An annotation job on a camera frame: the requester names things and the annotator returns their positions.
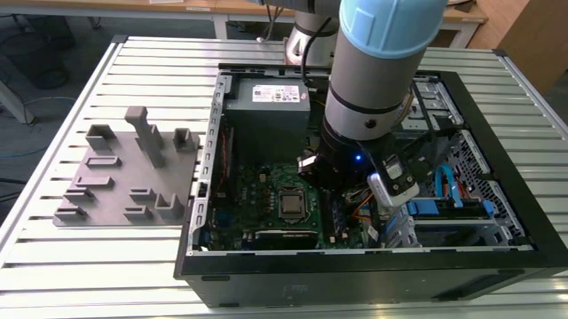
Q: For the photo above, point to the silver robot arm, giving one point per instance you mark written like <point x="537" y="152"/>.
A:
<point x="367" y="83"/>

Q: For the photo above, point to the silver CPU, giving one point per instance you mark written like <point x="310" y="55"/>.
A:
<point x="292" y="203"/>

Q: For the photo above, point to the grey power supply unit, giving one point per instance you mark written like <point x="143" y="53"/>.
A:
<point x="266" y="133"/>

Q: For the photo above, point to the CPU socket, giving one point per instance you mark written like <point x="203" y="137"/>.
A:
<point x="292" y="219"/>

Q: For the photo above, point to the green motherboard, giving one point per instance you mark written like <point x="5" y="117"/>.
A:
<point x="252" y="186"/>

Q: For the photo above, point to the blue disk carrier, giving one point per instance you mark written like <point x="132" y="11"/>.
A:
<point x="423" y="207"/>

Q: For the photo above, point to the black graphics card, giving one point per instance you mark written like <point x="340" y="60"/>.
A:
<point x="288" y="240"/>

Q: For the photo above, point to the metal disk bay cage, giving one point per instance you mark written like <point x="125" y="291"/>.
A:
<point x="399" y="232"/>
<point x="437" y="99"/>

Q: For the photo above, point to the black open PC case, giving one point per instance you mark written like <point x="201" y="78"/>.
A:
<point x="354" y="282"/>

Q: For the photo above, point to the grey parts rack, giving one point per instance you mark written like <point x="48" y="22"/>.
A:
<point x="128" y="159"/>

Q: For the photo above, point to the wooden top desk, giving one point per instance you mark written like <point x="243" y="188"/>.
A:
<point x="132" y="5"/>
<point x="461" y="16"/>

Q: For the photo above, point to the wooden cabinet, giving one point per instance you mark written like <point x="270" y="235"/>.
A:
<point x="532" y="33"/>

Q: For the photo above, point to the white table leg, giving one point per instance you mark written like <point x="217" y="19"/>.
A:
<point x="17" y="106"/>

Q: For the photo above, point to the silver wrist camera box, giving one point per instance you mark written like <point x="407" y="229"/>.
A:
<point x="390" y="196"/>

